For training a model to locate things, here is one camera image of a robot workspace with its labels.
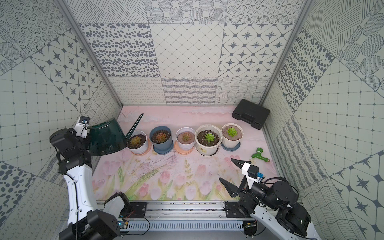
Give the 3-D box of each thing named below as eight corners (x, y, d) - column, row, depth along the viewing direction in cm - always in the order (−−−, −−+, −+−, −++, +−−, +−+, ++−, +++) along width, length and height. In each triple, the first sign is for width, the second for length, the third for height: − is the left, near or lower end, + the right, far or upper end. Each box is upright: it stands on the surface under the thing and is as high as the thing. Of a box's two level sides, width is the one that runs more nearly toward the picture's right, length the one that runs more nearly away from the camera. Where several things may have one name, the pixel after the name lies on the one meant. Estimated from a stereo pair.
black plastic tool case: (230, 117, 116) (231, 112, 112) (241, 102, 128) (243, 97, 123) (259, 131, 108) (261, 126, 103) (268, 113, 119) (271, 109, 115)
